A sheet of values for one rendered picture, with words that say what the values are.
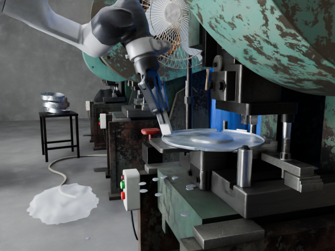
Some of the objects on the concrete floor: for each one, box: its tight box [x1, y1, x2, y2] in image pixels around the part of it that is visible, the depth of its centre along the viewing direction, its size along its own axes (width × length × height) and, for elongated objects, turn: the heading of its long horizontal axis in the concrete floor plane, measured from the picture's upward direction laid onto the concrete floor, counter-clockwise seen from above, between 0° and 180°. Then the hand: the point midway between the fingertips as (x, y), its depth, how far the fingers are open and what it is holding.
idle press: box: [82, 51, 144, 151], centre depth 426 cm, size 153×99×174 cm
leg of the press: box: [138, 161, 181, 251], centre depth 122 cm, size 92×12×90 cm
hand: (164, 123), depth 88 cm, fingers closed
